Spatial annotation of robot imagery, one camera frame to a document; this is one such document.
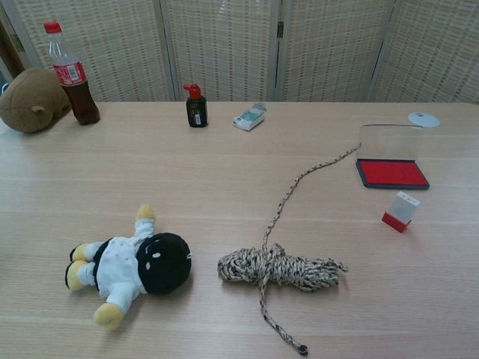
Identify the cola bottle red cap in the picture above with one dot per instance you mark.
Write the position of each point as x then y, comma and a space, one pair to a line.
71, 75

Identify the black-headed plush doll white shirt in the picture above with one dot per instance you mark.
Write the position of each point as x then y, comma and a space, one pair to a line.
164, 261

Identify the small red white object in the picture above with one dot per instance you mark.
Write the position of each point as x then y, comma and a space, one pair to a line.
402, 207

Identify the black ink bottle red cap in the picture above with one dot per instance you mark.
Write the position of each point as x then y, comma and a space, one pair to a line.
196, 110

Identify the green white tissue pack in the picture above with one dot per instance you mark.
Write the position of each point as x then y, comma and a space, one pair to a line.
249, 119

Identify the woven folding screen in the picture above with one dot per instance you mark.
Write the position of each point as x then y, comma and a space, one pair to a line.
224, 48

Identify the brown plush toy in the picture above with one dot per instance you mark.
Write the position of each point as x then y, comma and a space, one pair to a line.
30, 99

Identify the brown wooden door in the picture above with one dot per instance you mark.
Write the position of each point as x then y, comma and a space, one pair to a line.
9, 48

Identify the white round table grommet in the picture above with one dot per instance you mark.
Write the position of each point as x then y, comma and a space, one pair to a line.
424, 119

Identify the red box with clear lid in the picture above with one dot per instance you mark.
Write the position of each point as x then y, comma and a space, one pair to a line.
393, 174

